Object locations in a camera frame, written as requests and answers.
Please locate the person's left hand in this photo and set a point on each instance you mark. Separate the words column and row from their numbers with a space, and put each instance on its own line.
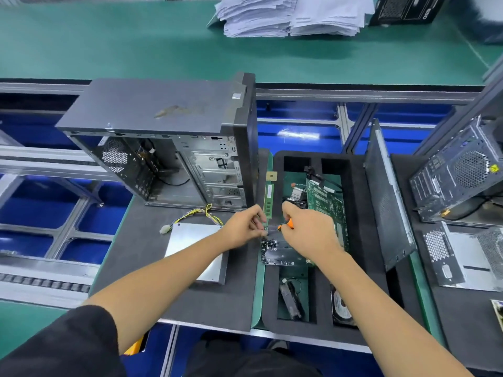
column 245, row 227

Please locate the person's right hand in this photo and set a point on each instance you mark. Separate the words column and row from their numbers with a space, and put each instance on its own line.
column 310, row 231

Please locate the silver power supply unit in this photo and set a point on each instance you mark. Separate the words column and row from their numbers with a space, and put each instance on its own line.
column 222, row 271

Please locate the silver optical drive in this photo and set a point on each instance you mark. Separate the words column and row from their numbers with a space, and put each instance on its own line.
column 188, row 239

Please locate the person's left forearm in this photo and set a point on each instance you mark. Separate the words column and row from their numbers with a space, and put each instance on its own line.
column 157, row 286

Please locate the person's right forearm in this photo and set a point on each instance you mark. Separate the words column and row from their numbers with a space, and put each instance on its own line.
column 393, row 318

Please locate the person's right shoe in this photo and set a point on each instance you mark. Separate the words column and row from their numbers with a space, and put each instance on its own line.
column 277, row 344

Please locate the person's black trousers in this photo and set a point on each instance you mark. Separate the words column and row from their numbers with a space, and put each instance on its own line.
column 236, row 361

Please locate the person's black shirt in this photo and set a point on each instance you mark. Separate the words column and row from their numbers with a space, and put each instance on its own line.
column 59, row 345

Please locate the green motherboard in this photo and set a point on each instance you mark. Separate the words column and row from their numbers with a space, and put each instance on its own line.
column 326, row 200

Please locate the green memory stick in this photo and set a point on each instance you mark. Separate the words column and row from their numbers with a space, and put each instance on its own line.
column 271, row 201

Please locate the clear plastic tray with screws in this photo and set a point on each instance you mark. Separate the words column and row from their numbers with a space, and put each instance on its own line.
column 279, row 253

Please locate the processor cooler with fan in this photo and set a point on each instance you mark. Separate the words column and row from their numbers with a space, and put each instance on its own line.
column 297, row 192

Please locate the small square processor chip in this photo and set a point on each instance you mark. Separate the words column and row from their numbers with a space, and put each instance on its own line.
column 271, row 176

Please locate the silver hard drive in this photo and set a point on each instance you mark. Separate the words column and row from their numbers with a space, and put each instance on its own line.
column 342, row 306

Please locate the dark grey case side panel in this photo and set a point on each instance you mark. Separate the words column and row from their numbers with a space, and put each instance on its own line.
column 389, row 200

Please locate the black foam tray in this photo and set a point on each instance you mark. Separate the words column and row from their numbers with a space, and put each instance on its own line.
column 314, row 326

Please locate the grey computer tower case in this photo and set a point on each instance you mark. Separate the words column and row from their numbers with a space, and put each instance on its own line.
column 460, row 172
column 157, row 106

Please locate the silver perforated metal plate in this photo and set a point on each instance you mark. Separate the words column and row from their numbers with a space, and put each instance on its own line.
column 464, row 259

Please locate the yellow box with green button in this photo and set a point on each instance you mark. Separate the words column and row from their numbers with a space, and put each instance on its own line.
column 133, row 346

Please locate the stack of white papers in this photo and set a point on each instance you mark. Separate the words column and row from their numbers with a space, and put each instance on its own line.
column 291, row 15

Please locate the black cardboard box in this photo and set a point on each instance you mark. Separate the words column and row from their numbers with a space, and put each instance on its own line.
column 409, row 8

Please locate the clear plastic bag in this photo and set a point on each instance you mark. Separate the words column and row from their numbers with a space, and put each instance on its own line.
column 483, row 15

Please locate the aluminium conveyor frame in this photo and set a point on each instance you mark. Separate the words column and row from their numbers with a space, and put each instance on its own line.
column 47, row 165

